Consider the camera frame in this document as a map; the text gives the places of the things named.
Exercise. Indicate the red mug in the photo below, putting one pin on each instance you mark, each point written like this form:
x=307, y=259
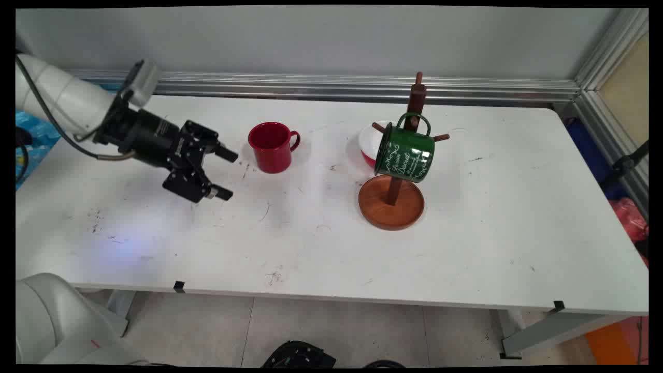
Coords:
x=272, y=155

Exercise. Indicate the red and white bowl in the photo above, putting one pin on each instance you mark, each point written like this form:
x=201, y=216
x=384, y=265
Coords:
x=370, y=142

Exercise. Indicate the black tape piece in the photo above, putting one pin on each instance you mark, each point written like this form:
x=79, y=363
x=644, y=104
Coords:
x=179, y=286
x=558, y=305

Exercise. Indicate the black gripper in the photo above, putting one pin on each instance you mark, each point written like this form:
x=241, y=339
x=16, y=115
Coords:
x=147, y=137

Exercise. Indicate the wooden mug tree stand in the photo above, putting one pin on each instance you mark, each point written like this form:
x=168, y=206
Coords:
x=391, y=207

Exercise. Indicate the red plastic bag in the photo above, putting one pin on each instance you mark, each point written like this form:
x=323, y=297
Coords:
x=629, y=220

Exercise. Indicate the black device on floor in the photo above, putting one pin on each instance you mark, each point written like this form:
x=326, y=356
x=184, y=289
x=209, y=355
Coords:
x=298, y=356

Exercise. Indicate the green enamel mug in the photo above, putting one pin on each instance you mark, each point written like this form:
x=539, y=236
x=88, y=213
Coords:
x=409, y=155

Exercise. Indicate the long aluminium frame rail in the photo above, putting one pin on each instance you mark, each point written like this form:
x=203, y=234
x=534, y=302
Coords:
x=311, y=85

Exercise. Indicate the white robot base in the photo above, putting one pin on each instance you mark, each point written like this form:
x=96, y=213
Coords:
x=57, y=321

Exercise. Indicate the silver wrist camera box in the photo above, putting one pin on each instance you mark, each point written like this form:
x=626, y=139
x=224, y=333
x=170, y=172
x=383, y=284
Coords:
x=146, y=80

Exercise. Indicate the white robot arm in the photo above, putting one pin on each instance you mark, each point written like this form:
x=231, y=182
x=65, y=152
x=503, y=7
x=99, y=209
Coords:
x=62, y=96

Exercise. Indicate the angled aluminium frame rail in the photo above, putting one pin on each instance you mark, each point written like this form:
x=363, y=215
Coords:
x=595, y=62

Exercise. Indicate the blue box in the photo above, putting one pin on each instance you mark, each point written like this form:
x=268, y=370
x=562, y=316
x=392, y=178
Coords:
x=590, y=150

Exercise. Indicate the black stand clamp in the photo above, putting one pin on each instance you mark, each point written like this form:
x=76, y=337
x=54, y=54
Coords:
x=624, y=165

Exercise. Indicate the orange box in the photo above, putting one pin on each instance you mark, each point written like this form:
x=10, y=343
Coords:
x=611, y=342

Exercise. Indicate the grey table leg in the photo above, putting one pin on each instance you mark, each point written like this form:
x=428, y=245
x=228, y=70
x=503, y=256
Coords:
x=121, y=305
x=549, y=329

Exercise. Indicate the blue bubble wrap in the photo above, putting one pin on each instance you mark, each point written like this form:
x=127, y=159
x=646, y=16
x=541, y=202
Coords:
x=36, y=140

